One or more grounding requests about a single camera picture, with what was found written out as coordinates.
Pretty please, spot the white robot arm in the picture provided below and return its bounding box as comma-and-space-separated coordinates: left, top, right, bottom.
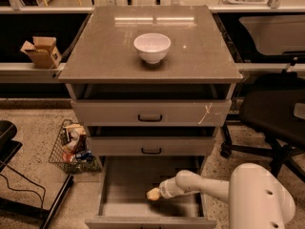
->
147, 163, 295, 229

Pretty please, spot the bottom grey drawer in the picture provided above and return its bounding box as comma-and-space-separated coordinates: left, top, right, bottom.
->
85, 156, 216, 229

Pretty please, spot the grey drawer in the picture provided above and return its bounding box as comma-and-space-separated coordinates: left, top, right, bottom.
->
71, 100, 232, 127
88, 136, 215, 156
85, 156, 216, 229

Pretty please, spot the middle grey drawer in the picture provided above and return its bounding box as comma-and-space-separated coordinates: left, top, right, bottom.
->
88, 136, 215, 156

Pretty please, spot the top grey drawer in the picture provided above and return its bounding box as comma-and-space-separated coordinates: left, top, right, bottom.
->
71, 100, 232, 127

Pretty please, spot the grey drawer cabinet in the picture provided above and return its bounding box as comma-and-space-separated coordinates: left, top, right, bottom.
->
60, 6, 241, 229

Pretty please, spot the black office chair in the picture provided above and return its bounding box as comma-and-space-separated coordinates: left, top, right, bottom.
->
220, 56, 305, 181

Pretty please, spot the white ceramic bowl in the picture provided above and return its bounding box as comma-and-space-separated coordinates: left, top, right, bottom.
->
133, 33, 172, 64

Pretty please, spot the open cardboard box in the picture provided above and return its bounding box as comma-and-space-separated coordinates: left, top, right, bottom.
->
21, 36, 62, 69

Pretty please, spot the wire basket with items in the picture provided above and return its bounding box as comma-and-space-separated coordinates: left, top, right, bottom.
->
49, 119, 100, 174

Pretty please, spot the black stand with cable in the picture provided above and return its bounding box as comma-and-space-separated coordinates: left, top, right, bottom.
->
0, 120, 73, 229

